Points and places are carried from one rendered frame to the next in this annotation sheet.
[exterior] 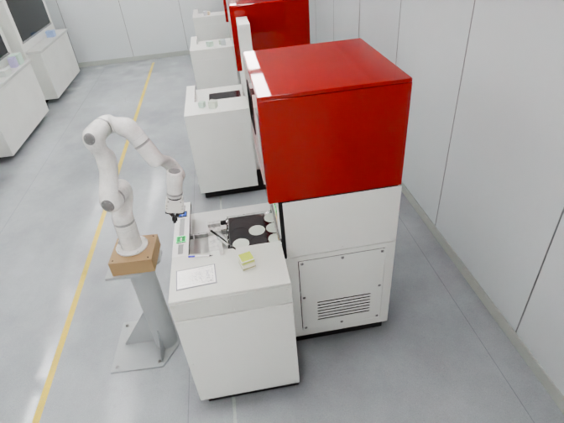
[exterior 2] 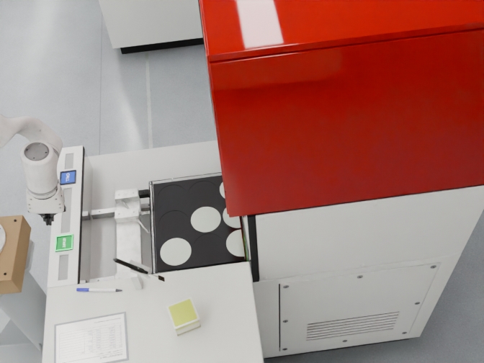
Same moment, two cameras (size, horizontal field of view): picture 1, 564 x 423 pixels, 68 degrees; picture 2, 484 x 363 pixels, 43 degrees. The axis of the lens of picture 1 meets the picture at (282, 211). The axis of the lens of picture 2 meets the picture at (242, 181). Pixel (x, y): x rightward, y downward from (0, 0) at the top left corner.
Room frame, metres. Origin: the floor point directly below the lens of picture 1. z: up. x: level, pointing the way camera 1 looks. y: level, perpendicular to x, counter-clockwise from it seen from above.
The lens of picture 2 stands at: (0.98, -0.03, 2.63)
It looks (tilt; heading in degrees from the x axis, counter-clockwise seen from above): 55 degrees down; 3
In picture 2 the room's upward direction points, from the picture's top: 5 degrees counter-clockwise
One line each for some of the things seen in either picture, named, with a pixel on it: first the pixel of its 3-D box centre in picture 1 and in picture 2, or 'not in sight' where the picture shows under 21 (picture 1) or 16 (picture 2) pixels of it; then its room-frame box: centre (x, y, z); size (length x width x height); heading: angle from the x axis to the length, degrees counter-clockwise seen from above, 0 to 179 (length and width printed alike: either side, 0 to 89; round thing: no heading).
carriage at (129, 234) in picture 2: (215, 242); (129, 238); (2.02, 0.43, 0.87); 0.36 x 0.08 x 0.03; 6
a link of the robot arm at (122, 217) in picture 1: (120, 201); not in sight; (2.04, 0.92, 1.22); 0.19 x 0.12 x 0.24; 173
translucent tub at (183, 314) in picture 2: (246, 261); (184, 317); (1.68, 0.21, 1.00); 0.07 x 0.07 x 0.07; 21
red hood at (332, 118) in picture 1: (317, 114); (338, 19); (2.30, -0.26, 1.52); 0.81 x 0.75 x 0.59; 6
